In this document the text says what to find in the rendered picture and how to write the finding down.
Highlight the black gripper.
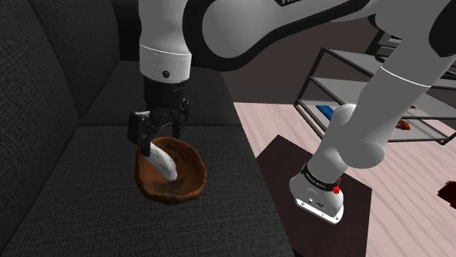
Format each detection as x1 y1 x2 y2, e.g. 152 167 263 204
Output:
127 75 191 158

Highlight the white curved banana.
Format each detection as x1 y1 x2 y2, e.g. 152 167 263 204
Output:
148 141 178 183

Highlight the brown wooden bowl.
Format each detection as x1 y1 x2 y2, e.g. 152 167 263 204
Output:
134 137 208 206

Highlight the dark grey fabric sofa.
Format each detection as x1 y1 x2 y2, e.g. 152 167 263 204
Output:
0 0 297 257

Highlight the blue flat item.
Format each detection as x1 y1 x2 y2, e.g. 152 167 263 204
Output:
315 104 335 120

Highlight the black metal shelf rack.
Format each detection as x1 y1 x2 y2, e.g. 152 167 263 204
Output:
293 30 456 146

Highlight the dark robot stand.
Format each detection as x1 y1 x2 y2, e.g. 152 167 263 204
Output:
255 134 373 257

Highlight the dark red spiky item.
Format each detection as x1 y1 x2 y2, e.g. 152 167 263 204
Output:
437 180 456 210

